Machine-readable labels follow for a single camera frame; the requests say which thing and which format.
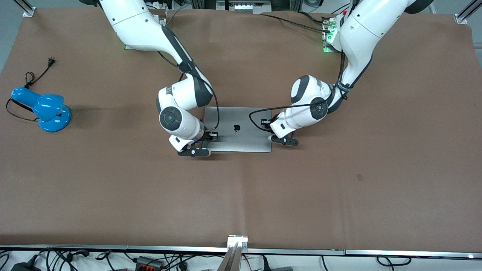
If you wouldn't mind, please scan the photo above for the silver grey laptop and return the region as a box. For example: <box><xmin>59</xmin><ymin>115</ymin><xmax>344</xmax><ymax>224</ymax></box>
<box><xmin>202</xmin><ymin>107</ymin><xmax>272</xmax><ymax>153</ymax></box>

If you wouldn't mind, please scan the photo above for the brown table mat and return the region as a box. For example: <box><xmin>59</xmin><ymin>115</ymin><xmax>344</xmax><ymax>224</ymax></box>
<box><xmin>0</xmin><ymin>8</ymin><xmax>482</xmax><ymax>252</ymax></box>

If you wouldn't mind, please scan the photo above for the white multi socket device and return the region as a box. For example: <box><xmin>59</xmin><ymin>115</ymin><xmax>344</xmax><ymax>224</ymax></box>
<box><xmin>216</xmin><ymin>0</ymin><xmax>272</xmax><ymax>15</ymax></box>

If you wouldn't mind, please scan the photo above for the grey box with orange connectors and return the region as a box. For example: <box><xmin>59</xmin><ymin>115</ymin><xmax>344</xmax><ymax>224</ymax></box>
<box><xmin>135</xmin><ymin>256</ymin><xmax>165</xmax><ymax>270</ymax></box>

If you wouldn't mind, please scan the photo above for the blue desk lamp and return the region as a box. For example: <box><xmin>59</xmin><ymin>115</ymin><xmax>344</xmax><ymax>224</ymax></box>
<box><xmin>11</xmin><ymin>87</ymin><xmax>72</xmax><ymax>133</ymax></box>

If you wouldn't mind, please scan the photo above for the white power strip with plugs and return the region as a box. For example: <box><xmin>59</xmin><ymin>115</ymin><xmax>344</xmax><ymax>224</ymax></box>
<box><xmin>147</xmin><ymin>0</ymin><xmax>177</xmax><ymax>12</ymax></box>

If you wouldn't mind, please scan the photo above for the black power adapter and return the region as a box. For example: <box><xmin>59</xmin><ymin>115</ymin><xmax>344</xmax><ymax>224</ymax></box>
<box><xmin>11</xmin><ymin>260</ymin><xmax>38</xmax><ymax>271</ymax></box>

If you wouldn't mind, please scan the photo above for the aluminium corner profile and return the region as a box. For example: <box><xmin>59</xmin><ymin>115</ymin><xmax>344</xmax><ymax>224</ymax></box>
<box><xmin>14</xmin><ymin>0</ymin><xmax>37</xmax><ymax>18</ymax></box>
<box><xmin>454</xmin><ymin>0</ymin><xmax>482</xmax><ymax>25</ymax></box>

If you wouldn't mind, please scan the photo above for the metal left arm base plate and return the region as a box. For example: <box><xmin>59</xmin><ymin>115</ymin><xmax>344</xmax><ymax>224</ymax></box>
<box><xmin>322</xmin><ymin>15</ymin><xmax>342</xmax><ymax>53</ymax></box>

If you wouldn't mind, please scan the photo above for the long black braided cable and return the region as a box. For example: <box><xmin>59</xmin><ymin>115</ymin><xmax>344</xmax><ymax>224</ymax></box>
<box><xmin>260</xmin><ymin>12</ymin><xmax>332</xmax><ymax>34</ymax></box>

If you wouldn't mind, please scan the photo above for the short black braided cable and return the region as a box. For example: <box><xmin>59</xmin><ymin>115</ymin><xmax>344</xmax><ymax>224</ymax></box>
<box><xmin>299</xmin><ymin>11</ymin><xmax>325</xmax><ymax>24</ymax></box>

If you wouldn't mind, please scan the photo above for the aluminium camera mount profile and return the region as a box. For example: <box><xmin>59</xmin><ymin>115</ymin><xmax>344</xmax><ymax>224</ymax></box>
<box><xmin>217</xmin><ymin>235</ymin><xmax>249</xmax><ymax>271</ymax></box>

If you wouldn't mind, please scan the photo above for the black lamp power cord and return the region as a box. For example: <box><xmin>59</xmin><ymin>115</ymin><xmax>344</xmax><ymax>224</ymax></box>
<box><xmin>5</xmin><ymin>56</ymin><xmax>57</xmax><ymax>122</ymax></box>

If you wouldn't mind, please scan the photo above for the black looped cable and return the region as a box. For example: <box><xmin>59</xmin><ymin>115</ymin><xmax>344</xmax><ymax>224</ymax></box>
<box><xmin>377</xmin><ymin>256</ymin><xmax>411</xmax><ymax>267</ymax></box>

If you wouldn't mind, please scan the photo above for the aluminium table edge rail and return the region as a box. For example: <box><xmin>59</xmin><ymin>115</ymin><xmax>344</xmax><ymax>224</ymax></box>
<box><xmin>0</xmin><ymin>245</ymin><xmax>482</xmax><ymax>259</ymax></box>

